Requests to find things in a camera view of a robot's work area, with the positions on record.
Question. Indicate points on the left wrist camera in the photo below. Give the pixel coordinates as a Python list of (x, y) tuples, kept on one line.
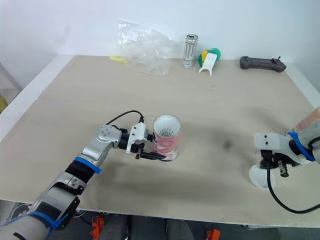
[(137, 135)]

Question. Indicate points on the dark grey controller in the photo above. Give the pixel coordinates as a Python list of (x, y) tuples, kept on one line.
[(262, 63)]

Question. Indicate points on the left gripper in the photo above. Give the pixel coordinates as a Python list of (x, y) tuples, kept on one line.
[(139, 150)]

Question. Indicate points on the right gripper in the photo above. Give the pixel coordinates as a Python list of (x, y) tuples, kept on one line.
[(267, 158)]

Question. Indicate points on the pink patterned tube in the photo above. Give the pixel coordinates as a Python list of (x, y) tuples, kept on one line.
[(310, 118), (167, 147)]

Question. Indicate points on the white shuttlecock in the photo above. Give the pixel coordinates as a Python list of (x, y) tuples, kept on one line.
[(258, 177), (167, 125)]

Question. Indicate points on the orange clamp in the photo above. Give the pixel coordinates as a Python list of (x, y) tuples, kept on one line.
[(213, 234), (97, 226)]

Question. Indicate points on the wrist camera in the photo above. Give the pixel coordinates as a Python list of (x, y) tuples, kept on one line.
[(272, 142), (137, 135)]

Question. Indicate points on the clear plastic bag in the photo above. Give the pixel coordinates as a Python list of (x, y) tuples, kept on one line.
[(147, 50)]

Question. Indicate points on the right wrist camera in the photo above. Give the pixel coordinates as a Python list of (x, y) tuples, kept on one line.
[(272, 142)]

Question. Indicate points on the green and yellow toy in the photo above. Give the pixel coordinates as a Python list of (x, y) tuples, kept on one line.
[(216, 52)]

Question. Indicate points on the small yellow toy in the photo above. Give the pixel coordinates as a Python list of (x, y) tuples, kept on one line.
[(118, 59)]

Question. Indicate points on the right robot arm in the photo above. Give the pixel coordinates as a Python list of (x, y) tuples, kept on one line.
[(308, 140)]

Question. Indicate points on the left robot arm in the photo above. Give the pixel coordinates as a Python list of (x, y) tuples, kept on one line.
[(60, 185)]

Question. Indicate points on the white drink can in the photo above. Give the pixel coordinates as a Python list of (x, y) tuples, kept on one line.
[(190, 51)]

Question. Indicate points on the white plastic holder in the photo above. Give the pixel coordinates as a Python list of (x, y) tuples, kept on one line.
[(208, 63)]

